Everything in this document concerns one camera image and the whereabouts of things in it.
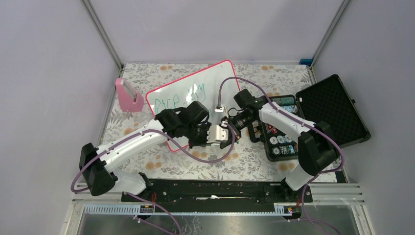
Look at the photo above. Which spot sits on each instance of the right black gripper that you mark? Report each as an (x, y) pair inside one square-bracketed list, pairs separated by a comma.
[(237, 132)]

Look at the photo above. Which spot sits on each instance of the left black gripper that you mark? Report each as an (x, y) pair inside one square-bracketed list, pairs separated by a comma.
[(203, 141)]

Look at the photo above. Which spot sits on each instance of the pink framed whiteboard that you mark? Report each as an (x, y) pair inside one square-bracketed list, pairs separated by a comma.
[(203, 86)]

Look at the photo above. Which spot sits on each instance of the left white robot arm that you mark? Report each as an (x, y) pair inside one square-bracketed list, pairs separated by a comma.
[(98, 165)]

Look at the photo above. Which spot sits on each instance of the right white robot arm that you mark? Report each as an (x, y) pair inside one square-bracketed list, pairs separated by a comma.
[(316, 148)]

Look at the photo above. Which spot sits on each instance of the floral table mat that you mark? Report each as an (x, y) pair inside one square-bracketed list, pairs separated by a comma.
[(247, 161)]

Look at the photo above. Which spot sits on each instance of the pink eraser block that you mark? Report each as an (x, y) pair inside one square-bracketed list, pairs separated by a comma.
[(130, 100)]

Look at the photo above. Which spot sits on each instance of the blue clip at corner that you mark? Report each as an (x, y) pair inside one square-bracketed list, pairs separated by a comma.
[(307, 62)]

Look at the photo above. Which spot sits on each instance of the black poker chip case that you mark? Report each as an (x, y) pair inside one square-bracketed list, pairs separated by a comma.
[(328, 101)]

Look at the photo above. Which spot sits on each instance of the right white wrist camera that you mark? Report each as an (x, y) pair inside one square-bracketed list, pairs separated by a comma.
[(221, 109)]

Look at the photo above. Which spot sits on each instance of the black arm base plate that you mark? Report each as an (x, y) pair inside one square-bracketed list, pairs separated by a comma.
[(221, 196)]

